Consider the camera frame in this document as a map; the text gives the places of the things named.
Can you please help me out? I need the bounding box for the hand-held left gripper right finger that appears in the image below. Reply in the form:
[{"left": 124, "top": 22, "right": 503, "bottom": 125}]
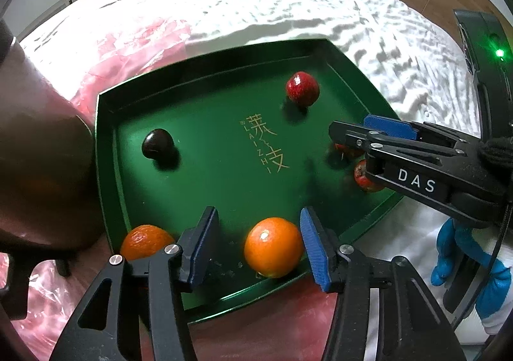
[{"left": 300, "top": 206, "right": 467, "bottom": 361}]

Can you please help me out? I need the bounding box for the orange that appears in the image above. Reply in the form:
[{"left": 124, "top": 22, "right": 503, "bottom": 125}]
[
  {"left": 244, "top": 217, "right": 304, "bottom": 279},
  {"left": 119, "top": 225, "right": 177, "bottom": 261}
]

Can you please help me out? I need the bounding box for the small red apple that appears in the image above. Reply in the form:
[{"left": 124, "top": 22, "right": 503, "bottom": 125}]
[
  {"left": 286, "top": 71, "right": 320, "bottom": 107},
  {"left": 353, "top": 159, "right": 385, "bottom": 193},
  {"left": 332, "top": 142, "right": 365, "bottom": 159}
]

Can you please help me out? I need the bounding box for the black and bronze electric kettle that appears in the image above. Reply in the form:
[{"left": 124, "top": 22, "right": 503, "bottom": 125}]
[{"left": 0, "top": 18, "right": 107, "bottom": 322}]

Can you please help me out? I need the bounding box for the dark purple plum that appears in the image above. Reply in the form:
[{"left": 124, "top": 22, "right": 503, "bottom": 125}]
[{"left": 142, "top": 128, "right": 176, "bottom": 159}]

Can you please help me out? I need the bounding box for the green cardboard tray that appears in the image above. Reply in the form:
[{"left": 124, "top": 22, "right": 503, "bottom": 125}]
[{"left": 94, "top": 38, "right": 405, "bottom": 323}]

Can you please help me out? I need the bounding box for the pink plastic sheet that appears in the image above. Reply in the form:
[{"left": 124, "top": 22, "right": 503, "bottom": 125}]
[{"left": 8, "top": 18, "right": 349, "bottom": 361}]

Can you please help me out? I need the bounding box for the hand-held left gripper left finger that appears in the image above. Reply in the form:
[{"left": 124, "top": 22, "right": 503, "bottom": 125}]
[{"left": 48, "top": 206, "right": 220, "bottom": 361}]

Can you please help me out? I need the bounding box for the person's right hand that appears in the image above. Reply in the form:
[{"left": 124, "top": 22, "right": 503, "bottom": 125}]
[{"left": 431, "top": 219, "right": 513, "bottom": 330}]

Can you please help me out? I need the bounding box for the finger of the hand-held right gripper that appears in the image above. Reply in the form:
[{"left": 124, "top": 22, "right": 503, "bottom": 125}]
[
  {"left": 363, "top": 114, "right": 482, "bottom": 146},
  {"left": 329, "top": 119, "right": 386, "bottom": 154}
]

